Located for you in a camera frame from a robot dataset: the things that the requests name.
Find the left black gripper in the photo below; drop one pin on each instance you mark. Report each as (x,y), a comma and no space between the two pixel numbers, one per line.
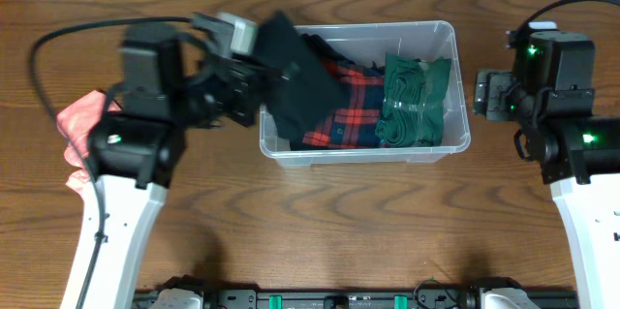
(244,88)

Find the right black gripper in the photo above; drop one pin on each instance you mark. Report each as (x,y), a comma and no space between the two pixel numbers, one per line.
(498,95)

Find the black cloth with tape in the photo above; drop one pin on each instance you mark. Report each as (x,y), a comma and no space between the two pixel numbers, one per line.
(304,92)

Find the dark green taped cloth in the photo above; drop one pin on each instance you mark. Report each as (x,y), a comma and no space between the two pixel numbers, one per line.
(412,113)

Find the red plaid dark shirt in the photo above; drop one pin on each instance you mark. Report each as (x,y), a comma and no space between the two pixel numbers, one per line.
(354,125)

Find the pink shirt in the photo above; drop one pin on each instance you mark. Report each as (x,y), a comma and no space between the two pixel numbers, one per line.
(77,120)

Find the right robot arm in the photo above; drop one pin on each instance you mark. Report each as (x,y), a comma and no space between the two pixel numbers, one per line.
(549,94)

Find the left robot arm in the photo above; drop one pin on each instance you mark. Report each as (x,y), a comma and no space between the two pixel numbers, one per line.
(173,81)

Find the clear plastic storage container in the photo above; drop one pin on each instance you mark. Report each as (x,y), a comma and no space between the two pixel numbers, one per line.
(368,43)

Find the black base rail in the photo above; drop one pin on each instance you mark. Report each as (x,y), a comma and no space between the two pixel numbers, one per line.
(502,292)

